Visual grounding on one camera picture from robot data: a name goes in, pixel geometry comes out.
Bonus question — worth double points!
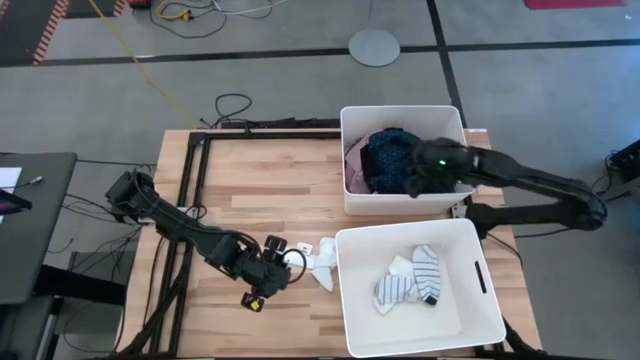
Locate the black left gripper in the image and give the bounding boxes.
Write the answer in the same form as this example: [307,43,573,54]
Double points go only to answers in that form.
[232,233,294,314]

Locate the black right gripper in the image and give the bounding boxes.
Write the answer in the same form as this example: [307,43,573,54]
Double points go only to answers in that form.
[402,137,476,200]

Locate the navy dotted garment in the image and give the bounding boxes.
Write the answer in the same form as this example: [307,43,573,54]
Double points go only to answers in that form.
[367,127,426,195]

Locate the white plastic storage bin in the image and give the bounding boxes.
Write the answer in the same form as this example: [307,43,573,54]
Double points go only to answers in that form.
[334,217,508,359]
[339,104,476,217]

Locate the plain white sock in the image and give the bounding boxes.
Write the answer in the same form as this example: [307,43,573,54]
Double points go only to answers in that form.
[285,241,317,271]
[308,237,338,293]

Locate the pink linen shirt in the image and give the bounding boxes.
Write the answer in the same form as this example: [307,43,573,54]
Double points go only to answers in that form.
[343,133,374,195]

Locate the white striped sock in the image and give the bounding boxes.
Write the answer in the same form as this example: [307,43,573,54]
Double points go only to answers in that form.
[410,243,444,307]
[373,254,420,316]

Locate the grey round floor stand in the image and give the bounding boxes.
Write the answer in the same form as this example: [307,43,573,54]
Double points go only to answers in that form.
[348,0,401,68]

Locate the black power strip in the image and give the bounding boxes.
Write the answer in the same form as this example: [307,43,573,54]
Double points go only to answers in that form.
[219,117,342,130]

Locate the black electronic device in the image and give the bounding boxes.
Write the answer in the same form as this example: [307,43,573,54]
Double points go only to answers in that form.
[605,138,640,184]

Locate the black desk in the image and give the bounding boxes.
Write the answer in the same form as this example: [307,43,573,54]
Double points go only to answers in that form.
[0,152,79,306]

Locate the red floor mat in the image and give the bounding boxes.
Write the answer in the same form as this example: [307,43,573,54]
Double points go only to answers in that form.
[523,0,627,11]

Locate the dark blue tablet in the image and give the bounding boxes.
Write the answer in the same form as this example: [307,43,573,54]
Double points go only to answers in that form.
[0,188,34,217]

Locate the white paper sheet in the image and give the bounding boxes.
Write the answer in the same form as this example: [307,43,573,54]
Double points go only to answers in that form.
[0,167,24,226]

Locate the hazard striped floor mat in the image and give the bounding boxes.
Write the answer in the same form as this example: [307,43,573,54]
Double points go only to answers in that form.
[0,0,127,66]

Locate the black aluminium table frame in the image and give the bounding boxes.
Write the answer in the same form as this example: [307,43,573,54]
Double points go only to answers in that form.
[119,129,549,360]

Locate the looped black floor cable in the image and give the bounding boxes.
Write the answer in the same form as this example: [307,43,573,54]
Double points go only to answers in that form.
[199,93,254,129]

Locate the white cable on floor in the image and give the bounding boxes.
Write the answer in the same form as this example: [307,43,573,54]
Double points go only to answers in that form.
[209,0,291,19]

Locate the grey plug cable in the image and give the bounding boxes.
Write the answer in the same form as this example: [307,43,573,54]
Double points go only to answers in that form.
[0,174,45,191]

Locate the black cable on floor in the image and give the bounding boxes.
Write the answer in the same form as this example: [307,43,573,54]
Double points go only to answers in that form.
[132,0,229,40]

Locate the long yellow cable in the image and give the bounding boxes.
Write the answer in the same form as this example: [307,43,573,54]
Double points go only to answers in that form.
[87,0,199,130]

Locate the coiled yellow cord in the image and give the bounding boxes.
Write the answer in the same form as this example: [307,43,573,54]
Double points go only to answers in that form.
[155,0,195,23]

